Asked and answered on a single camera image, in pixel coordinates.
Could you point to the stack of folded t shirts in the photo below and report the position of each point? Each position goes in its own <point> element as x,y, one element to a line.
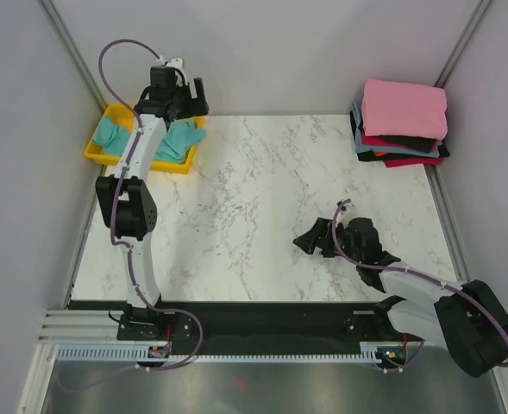
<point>370,149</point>

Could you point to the aluminium frame post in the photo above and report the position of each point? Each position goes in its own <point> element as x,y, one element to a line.
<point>56,21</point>
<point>477,17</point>

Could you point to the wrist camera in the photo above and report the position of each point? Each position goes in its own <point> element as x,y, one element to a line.
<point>347,213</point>
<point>168,75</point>

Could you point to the left aluminium frame post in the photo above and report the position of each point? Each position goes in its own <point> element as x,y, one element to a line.
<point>56,21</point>

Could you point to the pink folded t shirt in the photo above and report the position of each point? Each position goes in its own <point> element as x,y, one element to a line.
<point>395,108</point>

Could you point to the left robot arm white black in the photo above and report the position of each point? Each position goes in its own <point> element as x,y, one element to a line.
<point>129,210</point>

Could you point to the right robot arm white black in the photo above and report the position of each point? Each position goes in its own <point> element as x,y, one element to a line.
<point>468,320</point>

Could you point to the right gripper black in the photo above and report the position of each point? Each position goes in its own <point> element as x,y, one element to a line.
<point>322,228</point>

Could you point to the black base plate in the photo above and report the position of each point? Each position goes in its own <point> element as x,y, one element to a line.
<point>269,327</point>

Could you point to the teal t shirt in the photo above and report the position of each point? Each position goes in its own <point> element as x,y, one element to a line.
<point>174,147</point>

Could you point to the yellow plastic tray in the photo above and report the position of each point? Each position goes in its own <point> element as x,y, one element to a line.
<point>120,115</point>

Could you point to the white slotted cable duct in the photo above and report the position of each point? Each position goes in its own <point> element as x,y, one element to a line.
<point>134,352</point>

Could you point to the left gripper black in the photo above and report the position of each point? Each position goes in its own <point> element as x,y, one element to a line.
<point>197,107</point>

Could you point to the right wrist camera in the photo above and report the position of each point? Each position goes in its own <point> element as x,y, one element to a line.
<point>347,213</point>

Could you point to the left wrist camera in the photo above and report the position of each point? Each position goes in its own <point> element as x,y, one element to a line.
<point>168,75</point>

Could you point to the right aluminium frame post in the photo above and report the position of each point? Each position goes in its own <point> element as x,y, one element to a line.
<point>477,17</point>

